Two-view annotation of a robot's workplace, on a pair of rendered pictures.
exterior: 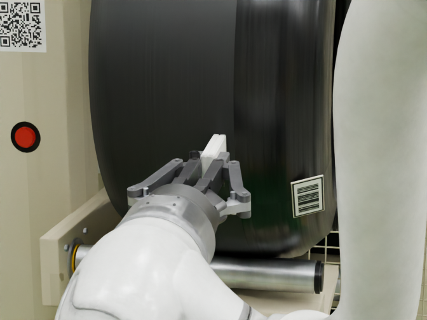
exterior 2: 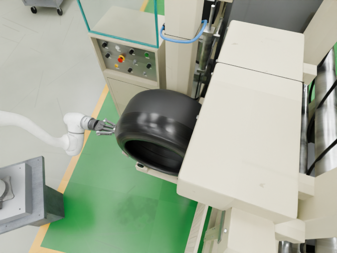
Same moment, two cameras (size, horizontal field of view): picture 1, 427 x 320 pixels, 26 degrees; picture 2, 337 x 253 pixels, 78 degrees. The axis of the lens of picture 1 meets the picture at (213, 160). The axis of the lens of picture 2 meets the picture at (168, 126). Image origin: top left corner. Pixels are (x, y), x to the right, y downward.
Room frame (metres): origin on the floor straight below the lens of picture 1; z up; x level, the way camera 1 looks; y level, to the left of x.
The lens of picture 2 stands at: (1.42, -0.58, 2.22)
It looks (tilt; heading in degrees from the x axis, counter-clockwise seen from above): 59 degrees down; 99
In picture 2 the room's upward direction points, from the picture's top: 1 degrees counter-clockwise
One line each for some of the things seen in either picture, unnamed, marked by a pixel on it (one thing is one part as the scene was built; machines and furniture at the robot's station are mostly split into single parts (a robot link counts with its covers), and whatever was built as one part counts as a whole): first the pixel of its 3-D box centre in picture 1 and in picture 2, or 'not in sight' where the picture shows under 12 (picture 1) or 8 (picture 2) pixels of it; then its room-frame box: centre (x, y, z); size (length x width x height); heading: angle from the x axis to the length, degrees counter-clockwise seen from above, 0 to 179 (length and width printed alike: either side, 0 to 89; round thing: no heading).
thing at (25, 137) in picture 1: (26, 136); not in sight; (1.30, 0.27, 1.06); 0.03 x 0.02 x 0.03; 78
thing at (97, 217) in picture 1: (99, 229); not in sight; (1.37, 0.18, 0.90); 0.40 x 0.03 x 0.10; 168
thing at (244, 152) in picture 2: not in sight; (245, 106); (1.60, -0.18, 1.71); 0.61 x 0.25 x 0.15; 78
